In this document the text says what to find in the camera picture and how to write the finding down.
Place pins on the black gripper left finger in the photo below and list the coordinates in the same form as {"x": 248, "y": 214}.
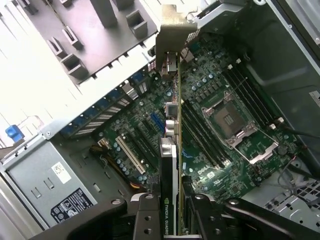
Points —
{"x": 147, "y": 217}

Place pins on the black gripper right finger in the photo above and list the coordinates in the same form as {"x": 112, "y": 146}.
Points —
{"x": 202, "y": 217}

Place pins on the green motherboard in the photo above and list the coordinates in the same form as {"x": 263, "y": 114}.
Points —
{"x": 195, "y": 160}

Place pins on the white expansion slot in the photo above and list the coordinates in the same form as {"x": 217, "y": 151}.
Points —
{"x": 130, "y": 155}

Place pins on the metal socket cover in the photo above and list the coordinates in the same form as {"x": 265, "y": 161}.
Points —
{"x": 268, "y": 147}

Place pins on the perforated metal drive cage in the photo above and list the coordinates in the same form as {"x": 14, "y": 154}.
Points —
{"x": 300, "y": 200}

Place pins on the CPU socket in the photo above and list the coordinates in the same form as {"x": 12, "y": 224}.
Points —
{"x": 228, "y": 117}

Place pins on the grey power supply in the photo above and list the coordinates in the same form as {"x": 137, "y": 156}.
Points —
{"x": 30, "y": 175}

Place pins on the RAM slot black clips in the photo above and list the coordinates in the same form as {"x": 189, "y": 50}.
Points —
{"x": 255, "y": 93}
{"x": 247, "y": 99}

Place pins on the RAM slot white clips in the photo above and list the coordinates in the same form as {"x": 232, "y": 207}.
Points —
{"x": 259, "y": 90}
{"x": 251, "y": 96}

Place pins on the thin locking lever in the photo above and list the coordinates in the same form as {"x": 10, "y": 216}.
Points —
{"x": 235, "y": 86}

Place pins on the blue case latch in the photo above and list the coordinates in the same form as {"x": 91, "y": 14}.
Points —
{"x": 13, "y": 132}

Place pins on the black open PC case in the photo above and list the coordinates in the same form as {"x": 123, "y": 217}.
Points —
{"x": 275, "y": 62}

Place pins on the grey parts rack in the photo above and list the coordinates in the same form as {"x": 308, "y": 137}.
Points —
{"x": 82, "y": 20}

